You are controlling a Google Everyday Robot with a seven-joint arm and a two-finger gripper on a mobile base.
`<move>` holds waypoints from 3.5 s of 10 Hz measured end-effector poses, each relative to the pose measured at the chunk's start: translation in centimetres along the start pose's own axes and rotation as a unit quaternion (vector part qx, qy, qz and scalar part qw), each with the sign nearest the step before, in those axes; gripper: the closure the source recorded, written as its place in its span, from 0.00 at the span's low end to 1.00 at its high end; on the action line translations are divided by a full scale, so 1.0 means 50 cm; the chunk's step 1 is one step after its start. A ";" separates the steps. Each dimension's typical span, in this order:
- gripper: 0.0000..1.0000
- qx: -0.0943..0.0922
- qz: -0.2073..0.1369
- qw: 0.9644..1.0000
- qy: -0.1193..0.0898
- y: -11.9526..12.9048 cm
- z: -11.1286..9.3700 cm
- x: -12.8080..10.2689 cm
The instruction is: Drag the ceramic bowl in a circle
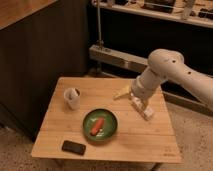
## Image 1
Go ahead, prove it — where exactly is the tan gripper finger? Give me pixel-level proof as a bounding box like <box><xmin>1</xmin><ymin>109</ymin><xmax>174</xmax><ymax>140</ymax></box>
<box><xmin>113</xmin><ymin>86</ymin><xmax>130</xmax><ymax>100</ymax></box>

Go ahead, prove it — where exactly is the green ceramic bowl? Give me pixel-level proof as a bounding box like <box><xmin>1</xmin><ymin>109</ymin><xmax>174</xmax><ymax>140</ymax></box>
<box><xmin>82</xmin><ymin>109</ymin><xmax>118</xmax><ymax>142</ymax></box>

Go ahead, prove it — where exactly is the white rectangular box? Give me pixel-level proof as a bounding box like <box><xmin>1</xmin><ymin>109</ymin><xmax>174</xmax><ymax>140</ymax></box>
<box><xmin>131</xmin><ymin>96</ymin><xmax>154</xmax><ymax>120</ymax></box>

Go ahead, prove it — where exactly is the orange carrot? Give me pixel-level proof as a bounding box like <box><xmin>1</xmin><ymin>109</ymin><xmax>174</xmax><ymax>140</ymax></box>
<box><xmin>90</xmin><ymin>118</ymin><xmax>104</xmax><ymax>136</ymax></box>

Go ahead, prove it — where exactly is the white mug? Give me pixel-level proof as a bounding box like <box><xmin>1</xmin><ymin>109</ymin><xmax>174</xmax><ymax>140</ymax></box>
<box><xmin>64</xmin><ymin>88</ymin><xmax>80</xmax><ymax>110</ymax></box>

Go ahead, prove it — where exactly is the vertical metal pole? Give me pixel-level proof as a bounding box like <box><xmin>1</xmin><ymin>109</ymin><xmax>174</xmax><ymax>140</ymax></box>
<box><xmin>97</xmin><ymin>0</ymin><xmax>103</xmax><ymax>49</ymax></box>

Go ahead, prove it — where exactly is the wooden folding table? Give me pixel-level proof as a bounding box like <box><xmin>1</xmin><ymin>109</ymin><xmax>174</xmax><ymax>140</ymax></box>
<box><xmin>31</xmin><ymin>77</ymin><xmax>181</xmax><ymax>163</ymax></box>

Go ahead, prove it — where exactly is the metal shelf rack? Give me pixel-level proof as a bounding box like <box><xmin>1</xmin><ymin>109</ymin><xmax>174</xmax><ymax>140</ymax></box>
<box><xmin>88</xmin><ymin>0</ymin><xmax>213</xmax><ymax>116</ymax></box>

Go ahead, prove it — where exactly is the black smartphone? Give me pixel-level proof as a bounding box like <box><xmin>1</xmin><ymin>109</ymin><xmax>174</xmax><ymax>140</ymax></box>
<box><xmin>62</xmin><ymin>140</ymin><xmax>86</xmax><ymax>155</ymax></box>

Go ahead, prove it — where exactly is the dark wooden cabinet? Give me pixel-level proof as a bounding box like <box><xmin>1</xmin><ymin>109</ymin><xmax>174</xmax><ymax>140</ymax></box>
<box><xmin>0</xmin><ymin>0</ymin><xmax>88</xmax><ymax>140</ymax></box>

